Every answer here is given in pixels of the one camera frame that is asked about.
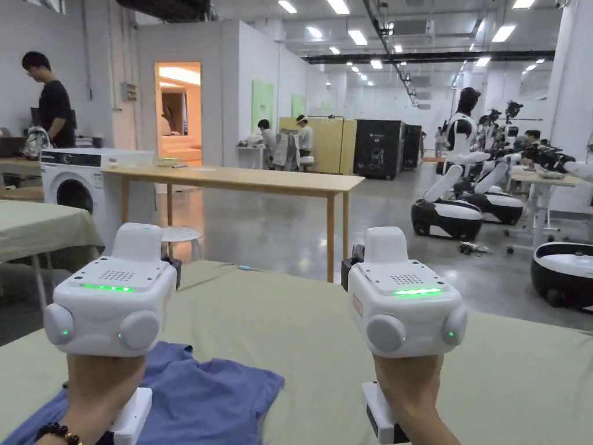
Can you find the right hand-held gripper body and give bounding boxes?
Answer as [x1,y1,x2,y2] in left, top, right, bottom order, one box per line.
[341,226,468,445]

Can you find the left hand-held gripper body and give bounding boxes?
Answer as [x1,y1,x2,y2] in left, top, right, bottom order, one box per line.
[43,222,182,445]

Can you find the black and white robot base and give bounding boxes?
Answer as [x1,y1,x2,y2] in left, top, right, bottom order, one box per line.
[530,240,593,310]

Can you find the person's left forearm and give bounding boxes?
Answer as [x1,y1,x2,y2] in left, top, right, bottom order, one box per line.
[28,419,114,445]

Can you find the person's left hand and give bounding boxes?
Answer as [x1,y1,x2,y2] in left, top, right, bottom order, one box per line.
[59,342,152,445]

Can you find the person's right hand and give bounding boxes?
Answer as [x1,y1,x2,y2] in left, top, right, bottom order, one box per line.
[373,353,460,445]

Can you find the table with pale green sheet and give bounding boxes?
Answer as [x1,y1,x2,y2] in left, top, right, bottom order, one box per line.
[0,199,105,325]

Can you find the white round stool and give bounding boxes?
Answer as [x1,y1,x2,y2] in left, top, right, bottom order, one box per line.
[160,226,204,261]

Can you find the bed with pale green sheet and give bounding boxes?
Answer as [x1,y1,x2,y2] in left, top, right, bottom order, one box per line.
[0,259,593,445]

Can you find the white washing machine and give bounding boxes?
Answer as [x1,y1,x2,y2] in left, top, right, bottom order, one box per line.
[40,148,156,232]

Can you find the blue shirt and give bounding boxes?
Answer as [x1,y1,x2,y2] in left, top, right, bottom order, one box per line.
[0,341,285,445]

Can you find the white and black humanoid robot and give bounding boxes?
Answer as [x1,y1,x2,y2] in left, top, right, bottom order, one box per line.
[463,108,526,227]
[411,87,485,243]

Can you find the black crate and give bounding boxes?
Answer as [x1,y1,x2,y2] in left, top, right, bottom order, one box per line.
[354,119,405,181]

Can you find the cluttered wooden table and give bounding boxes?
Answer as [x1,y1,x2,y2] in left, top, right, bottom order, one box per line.
[0,125,54,201]

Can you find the white desk with wooden top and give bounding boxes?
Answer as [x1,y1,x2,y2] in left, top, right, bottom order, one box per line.
[508,166,593,255]

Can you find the yellow wooden crate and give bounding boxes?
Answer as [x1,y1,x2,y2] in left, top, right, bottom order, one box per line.
[279,116,358,176]

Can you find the long wooden table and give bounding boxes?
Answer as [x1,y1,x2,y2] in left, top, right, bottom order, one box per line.
[101,164,366,283]

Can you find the chair draped with cloth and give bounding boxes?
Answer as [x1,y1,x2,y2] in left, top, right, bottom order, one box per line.
[272,132,301,172]

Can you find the power strip with cable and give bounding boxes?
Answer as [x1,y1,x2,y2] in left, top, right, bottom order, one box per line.
[458,240,495,256]

